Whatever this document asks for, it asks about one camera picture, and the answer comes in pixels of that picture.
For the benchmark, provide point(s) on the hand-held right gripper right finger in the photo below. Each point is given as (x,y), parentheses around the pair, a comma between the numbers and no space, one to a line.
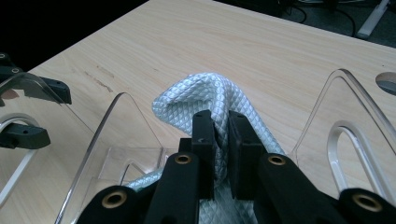
(246,155)

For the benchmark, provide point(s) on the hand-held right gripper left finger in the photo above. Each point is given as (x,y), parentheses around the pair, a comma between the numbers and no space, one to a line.
(202,146)

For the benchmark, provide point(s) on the light blue cleaning cloth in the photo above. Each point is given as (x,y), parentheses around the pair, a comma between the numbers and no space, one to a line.
(199,96)

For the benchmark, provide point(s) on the clear acrylic divider organizer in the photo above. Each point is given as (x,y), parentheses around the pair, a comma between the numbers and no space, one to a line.
(102,146)

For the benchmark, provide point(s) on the white metal stand frame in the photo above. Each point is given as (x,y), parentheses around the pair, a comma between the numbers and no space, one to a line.
(372,20)

